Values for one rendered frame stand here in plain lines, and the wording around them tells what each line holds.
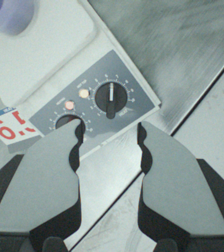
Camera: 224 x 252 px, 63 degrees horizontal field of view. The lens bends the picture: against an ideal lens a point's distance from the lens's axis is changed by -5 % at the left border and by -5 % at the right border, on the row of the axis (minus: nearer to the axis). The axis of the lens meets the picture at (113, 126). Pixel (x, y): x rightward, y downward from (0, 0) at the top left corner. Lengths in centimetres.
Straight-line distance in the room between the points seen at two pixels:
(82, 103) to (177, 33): 14
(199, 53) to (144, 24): 7
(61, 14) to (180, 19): 14
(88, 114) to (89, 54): 6
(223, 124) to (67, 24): 19
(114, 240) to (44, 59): 24
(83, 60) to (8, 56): 8
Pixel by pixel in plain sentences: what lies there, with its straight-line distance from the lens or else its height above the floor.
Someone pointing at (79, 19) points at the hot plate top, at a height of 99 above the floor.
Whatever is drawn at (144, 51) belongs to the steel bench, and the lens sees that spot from 25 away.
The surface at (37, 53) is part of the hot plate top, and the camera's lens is 19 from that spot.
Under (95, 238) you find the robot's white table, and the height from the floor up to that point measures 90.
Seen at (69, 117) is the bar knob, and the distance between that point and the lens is 20.
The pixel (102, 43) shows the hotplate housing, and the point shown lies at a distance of 19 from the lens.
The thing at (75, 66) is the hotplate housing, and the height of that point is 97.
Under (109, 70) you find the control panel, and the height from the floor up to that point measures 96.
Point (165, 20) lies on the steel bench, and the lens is 26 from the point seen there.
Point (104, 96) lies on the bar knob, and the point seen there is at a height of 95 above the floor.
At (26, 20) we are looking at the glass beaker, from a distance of 20.
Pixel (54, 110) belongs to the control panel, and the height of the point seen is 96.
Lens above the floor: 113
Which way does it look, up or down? 72 degrees down
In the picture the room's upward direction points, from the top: 102 degrees counter-clockwise
